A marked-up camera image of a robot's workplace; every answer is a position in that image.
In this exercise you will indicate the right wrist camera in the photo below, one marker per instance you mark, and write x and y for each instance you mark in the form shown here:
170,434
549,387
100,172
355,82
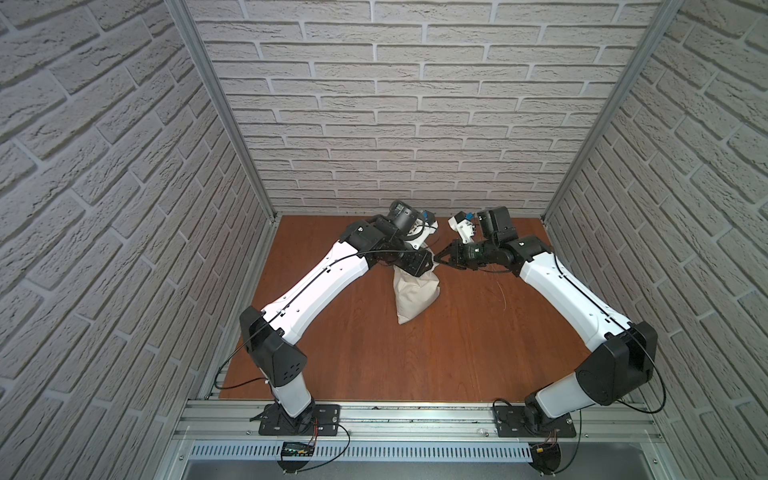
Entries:
462,224

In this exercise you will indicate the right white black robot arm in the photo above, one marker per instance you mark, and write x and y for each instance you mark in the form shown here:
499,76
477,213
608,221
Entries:
622,352

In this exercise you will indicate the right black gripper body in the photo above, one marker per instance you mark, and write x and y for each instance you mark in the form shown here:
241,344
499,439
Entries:
466,255

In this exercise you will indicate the cream cloth drawstring bag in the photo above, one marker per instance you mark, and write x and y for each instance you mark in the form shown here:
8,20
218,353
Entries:
413,295

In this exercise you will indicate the left small electronics board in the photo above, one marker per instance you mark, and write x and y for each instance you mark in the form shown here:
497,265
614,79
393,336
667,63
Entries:
297,450

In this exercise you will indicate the aluminium front rail frame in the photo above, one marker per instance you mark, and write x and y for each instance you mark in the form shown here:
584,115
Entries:
411,432

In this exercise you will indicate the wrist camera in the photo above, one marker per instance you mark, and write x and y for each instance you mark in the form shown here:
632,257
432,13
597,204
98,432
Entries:
425,226
462,224

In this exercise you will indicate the left aluminium corner post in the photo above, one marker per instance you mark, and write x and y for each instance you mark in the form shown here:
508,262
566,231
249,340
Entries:
189,33

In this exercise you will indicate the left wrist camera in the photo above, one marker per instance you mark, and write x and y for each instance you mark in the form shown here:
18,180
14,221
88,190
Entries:
425,226

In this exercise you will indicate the aluminium corner post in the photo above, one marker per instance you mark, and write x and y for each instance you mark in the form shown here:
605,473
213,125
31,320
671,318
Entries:
189,33
658,26

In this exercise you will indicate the right small electronics board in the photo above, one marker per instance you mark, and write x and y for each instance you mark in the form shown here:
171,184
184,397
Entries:
545,458

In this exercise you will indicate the right aluminium corner post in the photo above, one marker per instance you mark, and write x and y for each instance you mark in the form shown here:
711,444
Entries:
658,26

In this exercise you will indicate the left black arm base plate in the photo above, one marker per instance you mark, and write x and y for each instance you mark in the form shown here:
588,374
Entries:
315,420

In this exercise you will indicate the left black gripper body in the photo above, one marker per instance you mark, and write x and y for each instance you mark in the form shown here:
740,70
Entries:
414,261

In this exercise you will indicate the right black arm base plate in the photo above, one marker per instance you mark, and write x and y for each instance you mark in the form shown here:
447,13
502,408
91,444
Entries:
510,420

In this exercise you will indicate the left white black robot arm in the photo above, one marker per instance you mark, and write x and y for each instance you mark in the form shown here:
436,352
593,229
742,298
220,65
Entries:
270,334

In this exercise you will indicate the small electronics board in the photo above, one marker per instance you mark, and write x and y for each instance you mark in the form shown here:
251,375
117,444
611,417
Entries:
297,450
545,458

